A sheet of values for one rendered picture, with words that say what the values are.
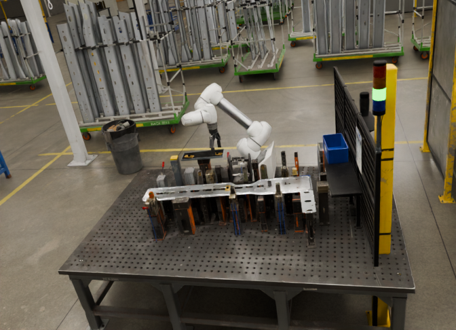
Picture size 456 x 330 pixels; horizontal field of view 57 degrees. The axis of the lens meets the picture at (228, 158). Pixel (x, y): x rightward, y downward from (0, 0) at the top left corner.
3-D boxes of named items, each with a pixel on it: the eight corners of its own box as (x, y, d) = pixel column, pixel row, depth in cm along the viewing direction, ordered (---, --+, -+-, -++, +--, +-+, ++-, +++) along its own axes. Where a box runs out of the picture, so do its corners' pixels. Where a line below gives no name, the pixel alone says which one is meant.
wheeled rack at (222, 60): (153, 81, 1070) (137, 9, 992) (165, 70, 1158) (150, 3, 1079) (226, 74, 1030) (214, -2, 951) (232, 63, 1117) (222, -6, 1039)
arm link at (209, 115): (216, 118, 352) (201, 121, 350) (213, 100, 345) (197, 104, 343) (219, 122, 342) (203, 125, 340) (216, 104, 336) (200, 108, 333)
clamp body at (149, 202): (152, 242, 337) (141, 205, 321) (156, 231, 350) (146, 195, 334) (164, 242, 335) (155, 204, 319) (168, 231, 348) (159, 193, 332)
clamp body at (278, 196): (276, 235, 321) (271, 198, 306) (276, 227, 332) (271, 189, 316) (288, 235, 320) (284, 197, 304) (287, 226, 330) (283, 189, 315)
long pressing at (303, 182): (140, 204, 337) (140, 202, 337) (147, 189, 357) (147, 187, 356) (313, 191, 317) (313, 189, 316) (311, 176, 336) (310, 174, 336)
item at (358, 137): (361, 176, 296) (361, 136, 283) (355, 161, 316) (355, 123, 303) (364, 176, 296) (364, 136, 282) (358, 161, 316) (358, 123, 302)
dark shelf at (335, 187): (331, 198, 303) (331, 194, 301) (319, 144, 382) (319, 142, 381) (362, 195, 299) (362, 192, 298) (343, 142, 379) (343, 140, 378)
